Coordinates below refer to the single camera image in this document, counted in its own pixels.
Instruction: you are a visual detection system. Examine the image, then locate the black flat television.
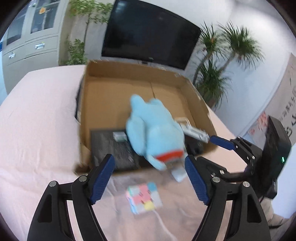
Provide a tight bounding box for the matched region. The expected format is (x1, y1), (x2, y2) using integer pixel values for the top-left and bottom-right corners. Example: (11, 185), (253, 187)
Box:
(101, 1), (201, 70)

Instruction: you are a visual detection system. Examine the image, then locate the green climbing plant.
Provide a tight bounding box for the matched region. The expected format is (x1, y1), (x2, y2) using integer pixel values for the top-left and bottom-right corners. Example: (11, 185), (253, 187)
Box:
(59, 1), (113, 66)

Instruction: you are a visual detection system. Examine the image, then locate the potted palm plant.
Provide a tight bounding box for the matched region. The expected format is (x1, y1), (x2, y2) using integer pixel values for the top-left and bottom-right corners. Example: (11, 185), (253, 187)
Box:
(192, 21), (264, 108)

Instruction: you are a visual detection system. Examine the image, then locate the light blue plush toy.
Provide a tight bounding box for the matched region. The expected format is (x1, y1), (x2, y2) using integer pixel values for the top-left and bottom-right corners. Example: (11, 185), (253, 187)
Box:
(126, 94), (185, 171)

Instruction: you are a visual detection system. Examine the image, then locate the pastel rubik's cube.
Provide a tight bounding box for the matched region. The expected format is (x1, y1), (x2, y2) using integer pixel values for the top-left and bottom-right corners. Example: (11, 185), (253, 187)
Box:
(126, 182), (163, 215)

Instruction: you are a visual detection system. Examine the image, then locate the brown cardboard box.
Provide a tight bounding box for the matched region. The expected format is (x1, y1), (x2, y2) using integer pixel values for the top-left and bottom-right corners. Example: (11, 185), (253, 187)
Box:
(76, 61), (216, 172)

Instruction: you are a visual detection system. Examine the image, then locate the black product box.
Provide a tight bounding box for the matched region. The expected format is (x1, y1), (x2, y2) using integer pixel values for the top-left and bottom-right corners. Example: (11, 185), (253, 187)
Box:
(90, 129), (152, 173)

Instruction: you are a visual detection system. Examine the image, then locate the white plastic clip rack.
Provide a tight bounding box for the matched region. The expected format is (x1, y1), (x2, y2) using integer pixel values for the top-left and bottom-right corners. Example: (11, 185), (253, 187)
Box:
(175, 117), (210, 143)

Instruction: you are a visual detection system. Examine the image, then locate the grey glass-door cabinet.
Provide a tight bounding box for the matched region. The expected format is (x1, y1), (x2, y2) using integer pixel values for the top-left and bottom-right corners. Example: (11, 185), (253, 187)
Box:
(2, 1), (69, 93)

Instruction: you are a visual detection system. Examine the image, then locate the white earbuds case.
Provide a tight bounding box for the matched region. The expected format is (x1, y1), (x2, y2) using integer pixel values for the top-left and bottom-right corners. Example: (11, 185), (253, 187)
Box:
(171, 167), (187, 183)

